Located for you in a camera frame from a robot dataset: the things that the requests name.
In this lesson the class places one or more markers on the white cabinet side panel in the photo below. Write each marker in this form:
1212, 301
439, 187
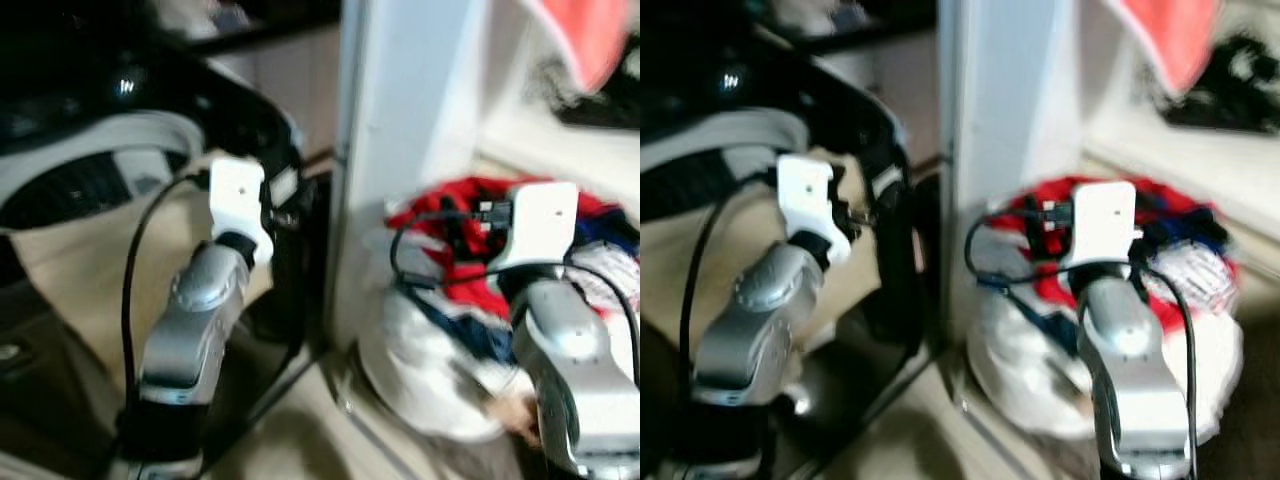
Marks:
400, 100
1010, 100

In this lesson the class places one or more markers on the grey washer door gasket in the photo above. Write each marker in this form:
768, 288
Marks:
60, 150
700, 135

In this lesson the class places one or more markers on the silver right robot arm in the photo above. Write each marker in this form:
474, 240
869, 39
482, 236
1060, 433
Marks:
1130, 370
575, 370

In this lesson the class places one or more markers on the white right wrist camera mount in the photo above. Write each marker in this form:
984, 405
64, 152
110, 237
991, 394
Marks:
1100, 220
540, 225

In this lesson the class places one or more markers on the white patterned garment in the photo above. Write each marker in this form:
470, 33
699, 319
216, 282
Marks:
610, 275
1185, 270

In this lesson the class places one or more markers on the black crumpled cloth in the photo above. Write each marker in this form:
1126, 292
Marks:
610, 105
1240, 100

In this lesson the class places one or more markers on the red garment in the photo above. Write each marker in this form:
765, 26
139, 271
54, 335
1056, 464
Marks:
430, 205
1030, 195

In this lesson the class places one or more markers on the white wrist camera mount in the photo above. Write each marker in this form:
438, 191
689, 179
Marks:
1100, 220
237, 195
540, 225
805, 190

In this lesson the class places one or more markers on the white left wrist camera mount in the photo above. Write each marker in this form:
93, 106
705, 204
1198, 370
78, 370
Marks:
805, 190
237, 195

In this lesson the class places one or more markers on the dark blue garment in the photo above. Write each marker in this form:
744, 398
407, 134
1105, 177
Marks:
1050, 325
480, 340

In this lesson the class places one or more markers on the red hanging cloth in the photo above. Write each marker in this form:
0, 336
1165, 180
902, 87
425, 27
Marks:
1175, 40
590, 40

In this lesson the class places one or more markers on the white laundry basket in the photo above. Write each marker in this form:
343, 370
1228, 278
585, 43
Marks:
420, 375
1020, 385

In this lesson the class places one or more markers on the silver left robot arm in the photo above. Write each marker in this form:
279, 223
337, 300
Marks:
195, 320
745, 330

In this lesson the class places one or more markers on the beige cloth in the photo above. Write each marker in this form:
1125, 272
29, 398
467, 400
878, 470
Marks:
70, 270
670, 270

